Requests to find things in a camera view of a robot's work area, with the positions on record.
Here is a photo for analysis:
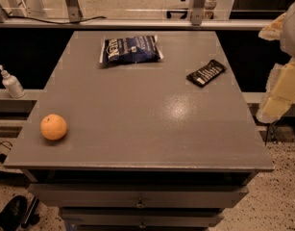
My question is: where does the top grey drawer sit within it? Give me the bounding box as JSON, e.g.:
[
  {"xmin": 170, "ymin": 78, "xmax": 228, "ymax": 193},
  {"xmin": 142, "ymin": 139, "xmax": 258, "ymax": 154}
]
[{"xmin": 29, "ymin": 184, "xmax": 248, "ymax": 209}]

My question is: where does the white pump bottle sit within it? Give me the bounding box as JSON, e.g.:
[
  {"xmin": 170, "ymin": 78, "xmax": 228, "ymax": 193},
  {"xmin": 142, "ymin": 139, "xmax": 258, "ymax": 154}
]
[{"xmin": 0, "ymin": 64, "xmax": 25, "ymax": 99}]

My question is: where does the metal shelf rail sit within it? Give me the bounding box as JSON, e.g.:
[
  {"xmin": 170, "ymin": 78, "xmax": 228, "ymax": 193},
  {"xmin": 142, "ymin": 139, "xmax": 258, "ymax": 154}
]
[{"xmin": 0, "ymin": 18, "xmax": 271, "ymax": 31}]

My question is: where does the black snack packet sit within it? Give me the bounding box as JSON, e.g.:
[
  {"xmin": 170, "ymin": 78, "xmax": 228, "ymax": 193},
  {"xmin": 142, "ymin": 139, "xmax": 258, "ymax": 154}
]
[{"xmin": 186, "ymin": 60, "xmax": 226, "ymax": 88}]

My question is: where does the black tool by shoe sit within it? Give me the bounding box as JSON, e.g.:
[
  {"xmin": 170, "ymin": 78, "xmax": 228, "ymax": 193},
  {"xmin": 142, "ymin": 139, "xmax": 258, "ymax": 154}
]
[{"xmin": 21, "ymin": 197, "xmax": 39, "ymax": 229}]

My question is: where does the black floor cable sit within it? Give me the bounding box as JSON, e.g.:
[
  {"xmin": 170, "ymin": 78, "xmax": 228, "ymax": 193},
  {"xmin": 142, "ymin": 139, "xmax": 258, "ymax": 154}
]
[{"xmin": 0, "ymin": 136, "xmax": 13, "ymax": 166}]

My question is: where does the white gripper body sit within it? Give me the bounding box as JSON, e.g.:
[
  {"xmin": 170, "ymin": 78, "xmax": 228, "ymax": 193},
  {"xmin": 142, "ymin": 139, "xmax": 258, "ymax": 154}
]
[{"xmin": 280, "ymin": 2, "xmax": 295, "ymax": 57}]

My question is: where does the grey drawer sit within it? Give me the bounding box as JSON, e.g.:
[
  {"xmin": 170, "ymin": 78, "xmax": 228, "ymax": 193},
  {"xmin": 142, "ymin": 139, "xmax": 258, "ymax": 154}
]
[
  {"xmin": 61, "ymin": 208, "xmax": 223, "ymax": 228},
  {"xmin": 29, "ymin": 184, "xmax": 248, "ymax": 209}
]

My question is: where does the black cable on shelf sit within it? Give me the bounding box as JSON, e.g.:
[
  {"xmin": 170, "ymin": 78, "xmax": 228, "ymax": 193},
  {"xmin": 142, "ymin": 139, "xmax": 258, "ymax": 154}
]
[{"xmin": 0, "ymin": 7, "xmax": 107, "ymax": 25}]

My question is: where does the black shoe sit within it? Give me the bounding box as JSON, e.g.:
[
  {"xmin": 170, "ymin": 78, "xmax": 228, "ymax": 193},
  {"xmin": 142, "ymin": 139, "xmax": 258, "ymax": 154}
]
[{"xmin": 0, "ymin": 195, "xmax": 27, "ymax": 231}]

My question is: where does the orange fruit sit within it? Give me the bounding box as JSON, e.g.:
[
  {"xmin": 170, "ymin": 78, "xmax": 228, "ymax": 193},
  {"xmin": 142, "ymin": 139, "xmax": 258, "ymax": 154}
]
[{"xmin": 40, "ymin": 114, "xmax": 67, "ymax": 141}]

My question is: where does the blue chip bag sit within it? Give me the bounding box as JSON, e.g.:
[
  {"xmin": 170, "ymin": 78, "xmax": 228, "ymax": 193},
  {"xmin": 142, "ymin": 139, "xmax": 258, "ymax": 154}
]
[{"xmin": 99, "ymin": 35, "xmax": 163, "ymax": 64}]

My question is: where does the grey drawer cabinet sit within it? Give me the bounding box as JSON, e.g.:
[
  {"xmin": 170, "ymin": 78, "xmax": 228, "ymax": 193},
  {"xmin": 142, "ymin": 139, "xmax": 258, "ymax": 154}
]
[{"xmin": 6, "ymin": 31, "xmax": 273, "ymax": 231}]

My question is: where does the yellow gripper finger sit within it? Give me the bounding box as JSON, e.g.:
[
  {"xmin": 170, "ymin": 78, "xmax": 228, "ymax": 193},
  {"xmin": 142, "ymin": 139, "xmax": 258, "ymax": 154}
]
[
  {"xmin": 256, "ymin": 58, "xmax": 295, "ymax": 123},
  {"xmin": 258, "ymin": 13, "xmax": 286, "ymax": 40}
]

